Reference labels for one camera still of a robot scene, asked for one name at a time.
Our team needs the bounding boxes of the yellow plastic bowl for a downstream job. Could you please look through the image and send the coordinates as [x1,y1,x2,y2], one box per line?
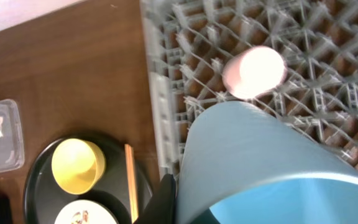
[51,138,106,195]

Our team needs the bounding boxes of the grey plate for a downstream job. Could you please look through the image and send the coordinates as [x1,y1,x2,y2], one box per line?
[54,200,119,224]

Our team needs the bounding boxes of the pink plastic cup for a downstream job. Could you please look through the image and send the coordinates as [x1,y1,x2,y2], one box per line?
[222,45,287,100]

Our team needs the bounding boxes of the round black tray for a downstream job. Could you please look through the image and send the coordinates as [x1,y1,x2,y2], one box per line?
[23,133,154,224]

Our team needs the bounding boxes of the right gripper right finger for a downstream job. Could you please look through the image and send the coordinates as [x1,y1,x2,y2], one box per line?
[191,209,219,224]

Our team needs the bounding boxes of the food scraps and rice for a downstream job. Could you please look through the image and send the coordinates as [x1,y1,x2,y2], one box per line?
[70,210,90,224]

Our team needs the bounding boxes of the clear plastic bin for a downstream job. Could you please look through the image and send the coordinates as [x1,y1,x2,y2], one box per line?
[0,99,25,173]

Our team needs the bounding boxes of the grey dishwasher rack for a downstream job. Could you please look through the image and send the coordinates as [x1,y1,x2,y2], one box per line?
[140,0,358,175]

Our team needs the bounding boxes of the blue plastic cup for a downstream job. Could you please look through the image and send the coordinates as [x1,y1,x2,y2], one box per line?
[176,101,358,223]

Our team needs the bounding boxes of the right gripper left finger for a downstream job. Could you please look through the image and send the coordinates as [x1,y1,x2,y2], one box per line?
[134,174,177,224]

